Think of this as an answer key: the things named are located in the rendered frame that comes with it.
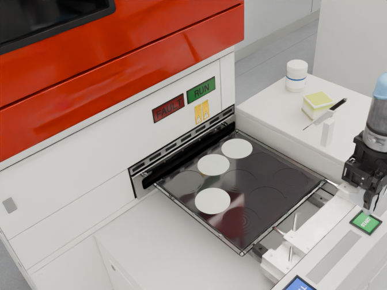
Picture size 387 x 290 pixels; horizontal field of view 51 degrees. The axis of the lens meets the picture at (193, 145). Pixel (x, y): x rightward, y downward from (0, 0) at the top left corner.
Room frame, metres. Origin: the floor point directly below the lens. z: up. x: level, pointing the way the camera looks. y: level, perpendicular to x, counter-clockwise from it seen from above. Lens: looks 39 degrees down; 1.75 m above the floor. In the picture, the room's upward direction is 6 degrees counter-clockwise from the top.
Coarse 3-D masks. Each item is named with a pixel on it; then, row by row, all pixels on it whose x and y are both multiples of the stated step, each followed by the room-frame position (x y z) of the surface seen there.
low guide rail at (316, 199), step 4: (312, 196) 0.81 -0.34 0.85; (316, 196) 0.81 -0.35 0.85; (320, 196) 0.81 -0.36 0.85; (308, 200) 0.82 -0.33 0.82; (312, 200) 0.81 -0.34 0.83; (316, 200) 0.80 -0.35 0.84; (320, 200) 0.79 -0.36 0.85; (324, 200) 0.79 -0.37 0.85; (328, 200) 0.79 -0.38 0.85; (316, 204) 0.80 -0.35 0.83; (320, 204) 0.79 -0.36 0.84; (324, 204) 0.78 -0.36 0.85
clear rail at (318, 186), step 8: (320, 184) 0.80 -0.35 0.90; (312, 192) 0.78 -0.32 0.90; (304, 200) 0.75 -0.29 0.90; (296, 208) 0.73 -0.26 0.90; (280, 216) 0.70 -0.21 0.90; (288, 216) 0.70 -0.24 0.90; (272, 224) 0.68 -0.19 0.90; (264, 232) 0.65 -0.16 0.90; (256, 240) 0.63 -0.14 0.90; (248, 248) 0.61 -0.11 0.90; (240, 256) 0.60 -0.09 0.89
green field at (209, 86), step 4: (212, 80) 1.09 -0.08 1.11; (204, 84) 1.07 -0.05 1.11; (208, 84) 1.08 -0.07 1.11; (212, 84) 1.09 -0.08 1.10; (196, 88) 1.05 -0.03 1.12; (200, 88) 1.06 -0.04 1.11; (204, 88) 1.07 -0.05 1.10; (208, 88) 1.08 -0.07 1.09; (212, 88) 1.09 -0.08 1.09; (188, 92) 1.03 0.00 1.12; (192, 92) 1.04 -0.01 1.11; (196, 92) 1.05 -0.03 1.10; (200, 92) 1.06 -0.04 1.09; (204, 92) 1.07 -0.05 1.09; (188, 96) 1.03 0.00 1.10; (192, 96) 1.04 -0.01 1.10; (196, 96) 1.05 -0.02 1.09; (200, 96) 1.06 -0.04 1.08; (192, 100) 1.04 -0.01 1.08
